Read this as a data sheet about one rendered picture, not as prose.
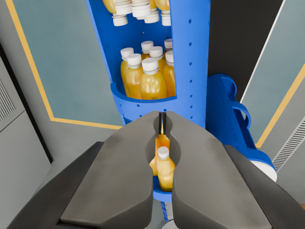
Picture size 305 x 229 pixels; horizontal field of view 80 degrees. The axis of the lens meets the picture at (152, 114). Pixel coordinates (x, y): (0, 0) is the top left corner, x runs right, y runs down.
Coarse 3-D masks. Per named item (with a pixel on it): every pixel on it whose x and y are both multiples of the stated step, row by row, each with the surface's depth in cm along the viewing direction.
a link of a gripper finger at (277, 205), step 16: (224, 144) 9; (240, 160) 8; (256, 176) 7; (256, 192) 6; (272, 192) 6; (272, 208) 6; (288, 208) 6; (272, 224) 5; (288, 224) 5; (304, 224) 5
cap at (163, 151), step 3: (162, 147) 64; (165, 147) 64; (159, 150) 64; (162, 150) 63; (165, 150) 63; (168, 150) 63; (159, 153) 63; (162, 153) 62; (165, 153) 62; (168, 153) 63; (159, 156) 64; (162, 156) 62; (165, 156) 63
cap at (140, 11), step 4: (132, 8) 37; (136, 8) 36; (140, 8) 36; (144, 8) 36; (148, 8) 37; (136, 12) 37; (140, 12) 37; (144, 12) 37; (148, 12) 37; (136, 16) 37; (140, 16) 37
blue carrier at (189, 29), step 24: (96, 0) 46; (192, 0) 33; (96, 24) 46; (144, 24) 58; (192, 24) 36; (120, 48) 58; (192, 48) 38; (192, 72) 42; (120, 96) 48; (192, 96) 45; (192, 120) 50; (168, 192) 68
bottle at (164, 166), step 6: (168, 156) 64; (156, 162) 66; (162, 162) 64; (168, 162) 64; (156, 168) 67; (162, 168) 64; (168, 168) 64; (174, 168) 67; (162, 174) 66; (168, 174) 66; (162, 180) 69; (168, 180) 68; (162, 186) 72; (168, 186) 71
